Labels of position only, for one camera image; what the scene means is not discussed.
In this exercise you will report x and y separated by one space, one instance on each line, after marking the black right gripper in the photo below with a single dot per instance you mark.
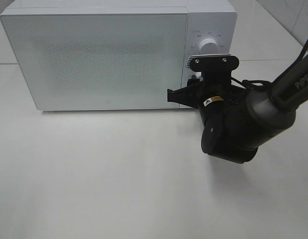
199 88

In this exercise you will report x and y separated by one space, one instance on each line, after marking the white timer knob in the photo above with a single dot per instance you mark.
198 75

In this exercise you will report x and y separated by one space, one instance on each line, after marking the white microwave door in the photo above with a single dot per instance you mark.
99 62

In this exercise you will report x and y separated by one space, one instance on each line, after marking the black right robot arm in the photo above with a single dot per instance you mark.
239 116

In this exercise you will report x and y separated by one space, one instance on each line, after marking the upper white power knob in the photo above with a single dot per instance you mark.
208 45

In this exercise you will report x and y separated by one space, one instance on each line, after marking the white microwave oven body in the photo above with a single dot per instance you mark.
205 18

